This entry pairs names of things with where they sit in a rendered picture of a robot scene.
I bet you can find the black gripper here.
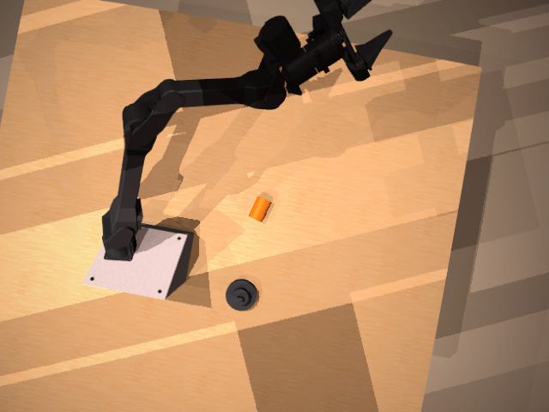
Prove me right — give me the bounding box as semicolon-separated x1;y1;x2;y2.
304;0;392;82

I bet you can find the orange knob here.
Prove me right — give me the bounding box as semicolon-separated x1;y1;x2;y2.
249;196;271;222

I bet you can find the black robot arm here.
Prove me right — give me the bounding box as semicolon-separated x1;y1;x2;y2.
102;15;318;262

